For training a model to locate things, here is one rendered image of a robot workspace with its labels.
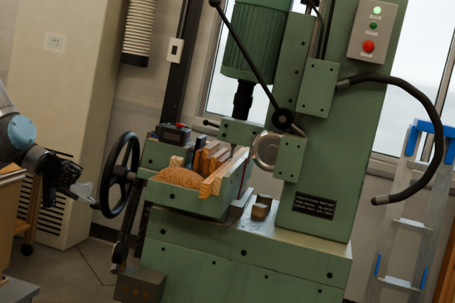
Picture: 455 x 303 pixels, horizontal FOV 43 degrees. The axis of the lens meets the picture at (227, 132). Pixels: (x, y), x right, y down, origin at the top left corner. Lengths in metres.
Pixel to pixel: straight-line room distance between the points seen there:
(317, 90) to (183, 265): 0.62
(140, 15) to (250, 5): 1.54
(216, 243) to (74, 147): 1.73
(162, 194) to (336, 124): 0.52
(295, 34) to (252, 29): 0.12
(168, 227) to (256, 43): 0.58
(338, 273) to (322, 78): 0.53
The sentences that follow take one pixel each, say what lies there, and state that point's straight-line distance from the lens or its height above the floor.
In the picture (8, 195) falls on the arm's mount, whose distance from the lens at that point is 1.58.
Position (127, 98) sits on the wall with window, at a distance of 3.41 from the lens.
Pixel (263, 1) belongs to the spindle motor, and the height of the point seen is 1.43.
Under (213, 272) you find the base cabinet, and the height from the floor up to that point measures 0.66.
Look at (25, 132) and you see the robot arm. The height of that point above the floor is 0.93.
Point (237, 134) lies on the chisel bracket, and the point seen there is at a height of 1.03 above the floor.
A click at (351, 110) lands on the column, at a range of 1.66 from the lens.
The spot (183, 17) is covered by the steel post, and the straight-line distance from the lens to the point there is 3.19.
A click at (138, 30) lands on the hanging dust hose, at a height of 1.27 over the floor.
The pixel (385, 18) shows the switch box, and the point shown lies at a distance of 1.61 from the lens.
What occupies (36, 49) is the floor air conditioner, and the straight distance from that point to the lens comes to 3.34.
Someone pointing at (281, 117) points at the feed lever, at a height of 1.12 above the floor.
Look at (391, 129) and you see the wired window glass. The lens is 3.18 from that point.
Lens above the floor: 1.28
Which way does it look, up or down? 8 degrees down
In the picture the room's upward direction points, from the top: 12 degrees clockwise
